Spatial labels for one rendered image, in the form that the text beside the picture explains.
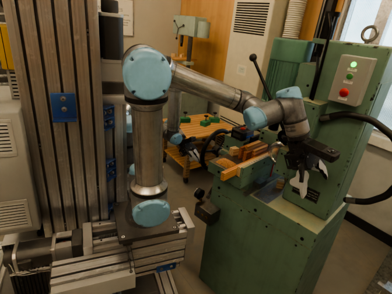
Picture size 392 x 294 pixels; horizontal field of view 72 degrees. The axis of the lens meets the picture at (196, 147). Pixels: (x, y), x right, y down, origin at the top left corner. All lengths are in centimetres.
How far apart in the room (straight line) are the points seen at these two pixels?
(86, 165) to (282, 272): 101
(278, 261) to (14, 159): 117
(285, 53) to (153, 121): 74
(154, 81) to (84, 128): 44
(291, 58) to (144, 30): 311
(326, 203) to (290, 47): 68
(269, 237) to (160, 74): 98
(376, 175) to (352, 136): 155
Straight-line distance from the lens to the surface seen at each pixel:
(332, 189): 127
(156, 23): 425
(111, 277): 105
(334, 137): 120
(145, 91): 67
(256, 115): 84
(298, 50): 128
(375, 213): 282
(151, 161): 78
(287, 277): 146
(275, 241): 138
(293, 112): 90
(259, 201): 133
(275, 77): 130
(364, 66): 108
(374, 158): 267
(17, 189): 112
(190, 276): 198
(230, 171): 123
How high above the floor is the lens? 154
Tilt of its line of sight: 25 degrees down
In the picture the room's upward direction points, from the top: 6 degrees clockwise
